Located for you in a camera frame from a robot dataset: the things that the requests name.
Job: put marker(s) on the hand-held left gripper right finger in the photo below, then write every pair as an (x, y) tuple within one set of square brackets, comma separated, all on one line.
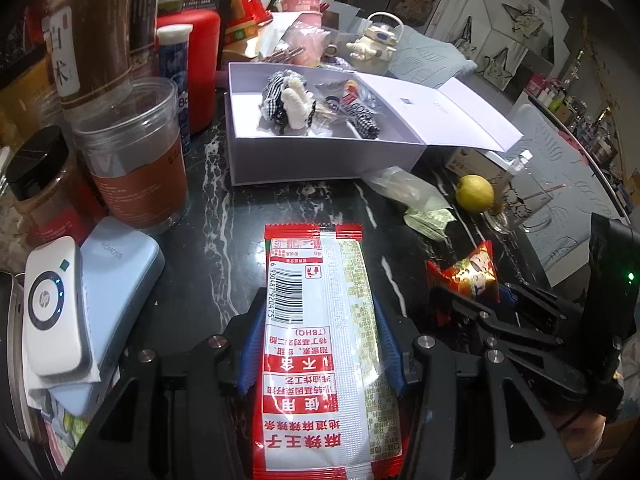
[(395, 370)]

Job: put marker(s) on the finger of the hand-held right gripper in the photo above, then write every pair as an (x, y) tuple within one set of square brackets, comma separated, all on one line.
[(545, 310), (500, 327)]

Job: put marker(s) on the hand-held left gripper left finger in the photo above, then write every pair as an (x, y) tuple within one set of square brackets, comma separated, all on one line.
[(246, 375)]

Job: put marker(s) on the red and gold candy packet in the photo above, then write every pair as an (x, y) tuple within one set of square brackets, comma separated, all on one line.
[(470, 272)]

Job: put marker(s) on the red and white snack packet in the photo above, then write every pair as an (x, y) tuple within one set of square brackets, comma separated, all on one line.
[(320, 335)]

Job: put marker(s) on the lavender cardboard box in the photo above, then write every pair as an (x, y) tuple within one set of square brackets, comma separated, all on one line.
[(320, 160)]

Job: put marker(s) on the black white checkered scrunchie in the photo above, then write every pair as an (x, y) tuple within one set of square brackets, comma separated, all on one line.
[(367, 127)]

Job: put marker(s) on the black white gingham plush doll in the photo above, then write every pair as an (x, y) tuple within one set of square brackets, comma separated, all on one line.
[(290, 102)]

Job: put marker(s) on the large chair with blue quilted cover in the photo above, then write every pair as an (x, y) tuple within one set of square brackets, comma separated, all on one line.
[(565, 195)]

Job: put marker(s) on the glass mug with cartoon print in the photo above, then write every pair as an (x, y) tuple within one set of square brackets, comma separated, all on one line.
[(525, 205)]

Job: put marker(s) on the green packet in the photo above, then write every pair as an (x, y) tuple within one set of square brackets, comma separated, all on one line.
[(430, 222)]

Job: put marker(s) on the yellow lemon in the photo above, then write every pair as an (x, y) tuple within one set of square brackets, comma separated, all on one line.
[(474, 193)]

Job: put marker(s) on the light blue power bank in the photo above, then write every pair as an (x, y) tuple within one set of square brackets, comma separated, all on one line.
[(120, 280)]

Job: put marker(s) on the white medicine box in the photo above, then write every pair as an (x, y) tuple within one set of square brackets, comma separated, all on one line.
[(475, 162)]

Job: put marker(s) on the clear plastic bag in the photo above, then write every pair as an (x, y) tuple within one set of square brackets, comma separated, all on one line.
[(405, 187)]

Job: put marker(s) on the row of bottles on shelf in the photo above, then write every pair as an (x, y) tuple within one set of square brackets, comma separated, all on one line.
[(575, 115)]

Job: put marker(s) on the white pocket device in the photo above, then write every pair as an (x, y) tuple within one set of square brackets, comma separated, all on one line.
[(52, 310)]

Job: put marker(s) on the lavender box lid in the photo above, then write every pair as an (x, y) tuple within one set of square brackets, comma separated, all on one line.
[(450, 110)]

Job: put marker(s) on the clear jar with orange label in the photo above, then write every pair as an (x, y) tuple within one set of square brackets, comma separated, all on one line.
[(137, 170)]

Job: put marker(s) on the beige tote bag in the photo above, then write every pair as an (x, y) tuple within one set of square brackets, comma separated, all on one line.
[(422, 0), (522, 17), (500, 67), (467, 35)]

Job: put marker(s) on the black lid spice jar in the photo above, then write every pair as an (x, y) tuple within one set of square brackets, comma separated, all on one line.
[(42, 185)]

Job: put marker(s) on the small chair with blue quilted cover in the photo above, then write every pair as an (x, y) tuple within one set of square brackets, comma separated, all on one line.
[(430, 52)]

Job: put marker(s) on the blue tablet tube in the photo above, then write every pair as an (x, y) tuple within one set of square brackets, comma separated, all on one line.
[(175, 85)]

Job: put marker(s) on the white astronaut figurine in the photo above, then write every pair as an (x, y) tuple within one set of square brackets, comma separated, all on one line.
[(372, 42)]

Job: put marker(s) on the red canister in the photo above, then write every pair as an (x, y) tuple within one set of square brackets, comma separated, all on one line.
[(197, 60)]

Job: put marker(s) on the clear jar of brown powder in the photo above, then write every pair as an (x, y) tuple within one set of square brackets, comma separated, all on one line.
[(92, 35)]

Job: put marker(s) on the pink cup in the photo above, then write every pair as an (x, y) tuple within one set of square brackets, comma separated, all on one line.
[(300, 4)]

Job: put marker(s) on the clear jar with dark contents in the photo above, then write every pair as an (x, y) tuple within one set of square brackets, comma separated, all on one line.
[(145, 5)]

